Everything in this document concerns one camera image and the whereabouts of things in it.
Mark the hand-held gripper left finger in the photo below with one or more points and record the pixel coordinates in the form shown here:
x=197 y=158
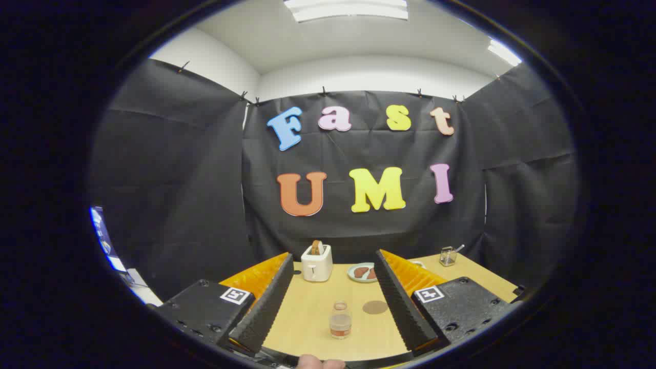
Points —
x=264 y=307

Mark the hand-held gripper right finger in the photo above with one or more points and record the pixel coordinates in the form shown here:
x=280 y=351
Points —
x=402 y=307

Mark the brown round coaster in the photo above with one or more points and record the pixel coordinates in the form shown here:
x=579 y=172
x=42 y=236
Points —
x=375 y=307

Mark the clear plastic juice bottle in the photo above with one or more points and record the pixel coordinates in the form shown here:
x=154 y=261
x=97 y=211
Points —
x=340 y=323

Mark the wooden table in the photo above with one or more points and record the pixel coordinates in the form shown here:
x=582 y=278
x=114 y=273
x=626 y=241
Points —
x=307 y=318

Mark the white divided dish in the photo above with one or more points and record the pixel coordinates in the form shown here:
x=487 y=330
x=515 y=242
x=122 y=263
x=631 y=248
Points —
x=417 y=264

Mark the brown meat slices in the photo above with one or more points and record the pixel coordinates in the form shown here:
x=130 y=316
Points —
x=363 y=272

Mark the pale green plate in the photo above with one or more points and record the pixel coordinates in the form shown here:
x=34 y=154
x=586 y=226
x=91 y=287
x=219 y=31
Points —
x=352 y=275

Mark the white toaster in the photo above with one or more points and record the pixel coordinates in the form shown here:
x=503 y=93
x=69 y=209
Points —
x=316 y=269

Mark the brown bread slice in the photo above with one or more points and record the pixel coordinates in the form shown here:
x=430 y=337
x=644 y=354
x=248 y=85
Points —
x=316 y=247

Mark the black backdrop cloth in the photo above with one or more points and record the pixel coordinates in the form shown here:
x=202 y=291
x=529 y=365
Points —
x=359 y=154

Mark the small ceiling light panel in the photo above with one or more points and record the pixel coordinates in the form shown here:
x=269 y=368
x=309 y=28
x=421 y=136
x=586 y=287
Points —
x=503 y=52

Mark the large ceiling light panel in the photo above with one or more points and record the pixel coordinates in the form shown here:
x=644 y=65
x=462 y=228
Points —
x=348 y=9

